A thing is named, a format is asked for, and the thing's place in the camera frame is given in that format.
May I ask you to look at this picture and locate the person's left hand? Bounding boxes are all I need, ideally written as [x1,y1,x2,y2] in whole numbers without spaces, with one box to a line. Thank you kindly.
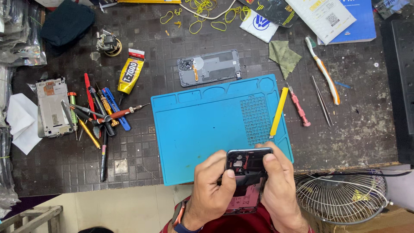
[185,150,237,224]

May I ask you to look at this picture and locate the person's right hand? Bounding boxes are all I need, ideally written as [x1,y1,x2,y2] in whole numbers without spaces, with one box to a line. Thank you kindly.
[255,142,304,226]

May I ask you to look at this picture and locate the black smartphone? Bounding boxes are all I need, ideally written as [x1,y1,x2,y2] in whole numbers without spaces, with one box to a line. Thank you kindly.
[223,148,274,216]

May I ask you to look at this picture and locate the red shirt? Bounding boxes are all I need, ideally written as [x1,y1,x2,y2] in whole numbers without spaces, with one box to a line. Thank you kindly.
[160,194,316,233]

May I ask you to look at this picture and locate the blue silicone repair mat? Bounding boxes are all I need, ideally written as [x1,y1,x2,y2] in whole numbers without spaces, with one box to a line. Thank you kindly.
[150,74,294,187]

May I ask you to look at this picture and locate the yellow plastic pry tool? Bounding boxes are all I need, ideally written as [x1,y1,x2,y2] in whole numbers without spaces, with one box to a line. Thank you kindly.
[269,87,289,139]

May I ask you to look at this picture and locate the pink precision screwdriver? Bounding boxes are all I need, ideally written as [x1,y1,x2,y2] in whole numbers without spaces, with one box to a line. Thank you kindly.
[286,83,311,127]

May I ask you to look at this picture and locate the silver pointed tweezers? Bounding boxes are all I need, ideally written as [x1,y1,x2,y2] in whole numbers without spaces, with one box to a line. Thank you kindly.
[311,75,334,128]

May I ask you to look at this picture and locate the long black pen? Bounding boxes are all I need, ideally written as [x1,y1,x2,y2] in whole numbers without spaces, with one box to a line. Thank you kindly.
[100,128,109,183]

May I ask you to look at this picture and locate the cardboard box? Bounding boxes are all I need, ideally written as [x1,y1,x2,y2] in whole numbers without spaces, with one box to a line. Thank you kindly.
[318,205,414,233]

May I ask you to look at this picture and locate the grey phone back cover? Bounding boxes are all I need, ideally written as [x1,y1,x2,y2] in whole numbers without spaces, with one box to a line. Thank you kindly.
[177,49,242,87]

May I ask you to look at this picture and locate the white orange toothbrush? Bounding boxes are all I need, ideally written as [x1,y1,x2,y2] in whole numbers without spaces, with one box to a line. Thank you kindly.
[305,36,341,106]

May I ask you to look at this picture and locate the blue plastic pry tool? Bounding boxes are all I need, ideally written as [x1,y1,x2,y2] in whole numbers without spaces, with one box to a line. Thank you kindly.
[102,87,132,132]

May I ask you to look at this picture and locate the yellow screwdriver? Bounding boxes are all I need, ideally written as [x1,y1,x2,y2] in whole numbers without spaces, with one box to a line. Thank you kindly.
[78,118,102,150]

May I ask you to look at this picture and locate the gold knurled screwdriver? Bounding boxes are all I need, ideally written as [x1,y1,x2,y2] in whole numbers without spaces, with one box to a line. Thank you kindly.
[97,89,120,127]

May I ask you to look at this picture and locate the green cleaning cloth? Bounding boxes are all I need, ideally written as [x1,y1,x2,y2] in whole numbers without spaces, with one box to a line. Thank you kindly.
[268,40,303,80]

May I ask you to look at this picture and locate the yellow glue tube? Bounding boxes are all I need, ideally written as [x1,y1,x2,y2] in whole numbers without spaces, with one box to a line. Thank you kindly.
[117,48,145,106]

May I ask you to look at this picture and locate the black pen tool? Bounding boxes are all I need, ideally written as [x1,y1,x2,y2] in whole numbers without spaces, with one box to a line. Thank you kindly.
[89,83,117,137]

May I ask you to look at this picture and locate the silver flat tweezers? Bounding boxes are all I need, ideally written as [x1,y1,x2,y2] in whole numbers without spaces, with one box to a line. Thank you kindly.
[60,99,108,130]

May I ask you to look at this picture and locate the red pry tool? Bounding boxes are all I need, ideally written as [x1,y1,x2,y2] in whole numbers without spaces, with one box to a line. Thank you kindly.
[84,72,102,139]

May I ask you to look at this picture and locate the green screwdriver with orange cap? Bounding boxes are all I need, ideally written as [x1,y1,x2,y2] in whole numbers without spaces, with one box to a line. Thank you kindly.
[67,92,79,141]

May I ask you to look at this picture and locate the black appliance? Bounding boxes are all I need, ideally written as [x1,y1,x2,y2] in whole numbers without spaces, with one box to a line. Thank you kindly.
[380,13,414,166]

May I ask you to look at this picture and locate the white packet with blue logo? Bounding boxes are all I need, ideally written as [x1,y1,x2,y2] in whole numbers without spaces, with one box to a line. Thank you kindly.
[240,9,279,43]

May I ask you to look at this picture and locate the small metal coil part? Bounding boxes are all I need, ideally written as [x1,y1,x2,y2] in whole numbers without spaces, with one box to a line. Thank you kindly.
[96,29,123,57]

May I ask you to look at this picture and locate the white printed packet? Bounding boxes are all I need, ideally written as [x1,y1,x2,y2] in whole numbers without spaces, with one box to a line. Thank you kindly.
[284,0,357,45]

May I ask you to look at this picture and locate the black printed packet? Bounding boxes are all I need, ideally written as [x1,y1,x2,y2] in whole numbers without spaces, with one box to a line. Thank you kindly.
[237,0,300,28]

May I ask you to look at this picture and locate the wooden stool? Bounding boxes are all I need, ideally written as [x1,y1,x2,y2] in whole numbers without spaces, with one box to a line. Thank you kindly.
[0,205,64,233]

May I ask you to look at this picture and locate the pile of yellow rubber bands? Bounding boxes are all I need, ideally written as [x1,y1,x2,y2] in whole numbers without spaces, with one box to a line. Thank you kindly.
[160,0,252,35]

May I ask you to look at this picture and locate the blue book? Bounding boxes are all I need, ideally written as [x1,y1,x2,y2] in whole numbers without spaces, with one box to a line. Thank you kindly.
[317,0,377,45]

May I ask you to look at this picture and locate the white paper sheet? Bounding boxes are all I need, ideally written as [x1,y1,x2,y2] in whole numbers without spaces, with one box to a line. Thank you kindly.
[6,93,43,155]

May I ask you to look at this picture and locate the shiny grey packet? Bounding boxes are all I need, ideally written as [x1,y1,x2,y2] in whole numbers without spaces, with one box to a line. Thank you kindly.
[372,0,412,20]

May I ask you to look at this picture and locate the dark teal cloth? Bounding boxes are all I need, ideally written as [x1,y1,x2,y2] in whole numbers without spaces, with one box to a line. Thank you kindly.
[40,0,96,48]

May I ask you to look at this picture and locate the heap of clear plastic bags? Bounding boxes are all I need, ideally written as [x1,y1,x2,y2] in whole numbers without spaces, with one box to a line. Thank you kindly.
[0,0,48,218]

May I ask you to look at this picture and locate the smartwatch with orange strap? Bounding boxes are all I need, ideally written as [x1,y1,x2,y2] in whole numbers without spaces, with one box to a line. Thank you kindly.
[171,200,203,233]

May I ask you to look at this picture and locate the white wire fan guard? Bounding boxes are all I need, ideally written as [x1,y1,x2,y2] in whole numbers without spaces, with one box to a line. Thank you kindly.
[294,171,389,226]

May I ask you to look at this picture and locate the black cable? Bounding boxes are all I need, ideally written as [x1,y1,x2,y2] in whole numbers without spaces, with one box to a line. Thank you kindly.
[307,171,412,178]

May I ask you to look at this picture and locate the red handled screwdriver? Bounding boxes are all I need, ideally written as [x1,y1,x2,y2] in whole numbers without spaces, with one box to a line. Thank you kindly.
[93,102,151,126]

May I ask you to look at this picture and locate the white cable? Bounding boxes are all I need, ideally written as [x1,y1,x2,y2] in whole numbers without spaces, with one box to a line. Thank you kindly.
[179,0,238,20]

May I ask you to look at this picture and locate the silver phone frame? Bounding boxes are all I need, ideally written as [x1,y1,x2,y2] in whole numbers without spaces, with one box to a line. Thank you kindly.
[35,77,74,138]

